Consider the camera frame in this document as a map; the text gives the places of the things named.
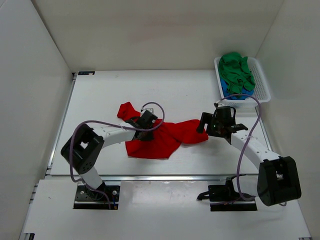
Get red t shirt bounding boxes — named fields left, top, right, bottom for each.
left=116, top=101, right=209, bottom=160

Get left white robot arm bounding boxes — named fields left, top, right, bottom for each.
left=60, top=110, right=158, bottom=199

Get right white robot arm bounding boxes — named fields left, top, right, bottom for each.
left=196, top=106, right=302, bottom=206

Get blue t shirt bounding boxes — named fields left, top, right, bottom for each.
left=220, top=78, right=254, bottom=100

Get white plastic basket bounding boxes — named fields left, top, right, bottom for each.
left=214, top=57, right=271, bottom=109

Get green t shirt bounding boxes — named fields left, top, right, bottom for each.
left=218, top=52, right=256, bottom=96

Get dark label sticker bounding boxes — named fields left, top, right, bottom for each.
left=77, top=71, right=95, bottom=76

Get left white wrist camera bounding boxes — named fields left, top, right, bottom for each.
left=140, top=107, right=154, bottom=114

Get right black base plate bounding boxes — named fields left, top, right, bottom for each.
left=196, top=178, right=258, bottom=212

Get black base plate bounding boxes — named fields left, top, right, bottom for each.
left=73, top=183, right=121, bottom=211
left=196, top=178, right=258, bottom=212

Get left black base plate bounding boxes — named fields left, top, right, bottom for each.
left=73, top=183, right=121, bottom=211

